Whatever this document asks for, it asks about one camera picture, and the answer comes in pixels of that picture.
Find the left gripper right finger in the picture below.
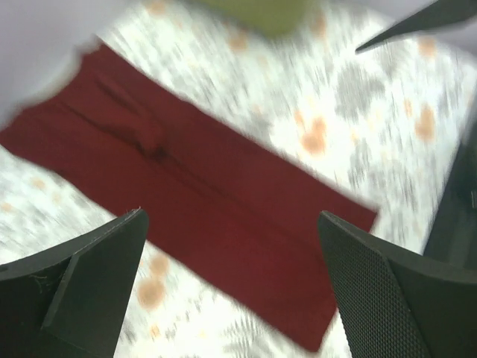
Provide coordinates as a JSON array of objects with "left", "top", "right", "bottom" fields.
[{"left": 318, "top": 211, "right": 476, "bottom": 358}]

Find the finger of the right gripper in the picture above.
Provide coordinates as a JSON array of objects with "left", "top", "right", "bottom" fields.
[{"left": 356, "top": 1, "right": 476, "bottom": 52}]

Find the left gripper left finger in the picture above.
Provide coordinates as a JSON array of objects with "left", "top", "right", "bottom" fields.
[{"left": 1, "top": 210, "right": 148, "bottom": 357}]

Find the dark red t-shirt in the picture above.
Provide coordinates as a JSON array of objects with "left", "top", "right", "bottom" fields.
[{"left": 1, "top": 45, "right": 376, "bottom": 352}]

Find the olive green plastic bin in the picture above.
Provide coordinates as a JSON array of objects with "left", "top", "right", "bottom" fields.
[{"left": 198, "top": 0, "right": 314, "bottom": 38}]

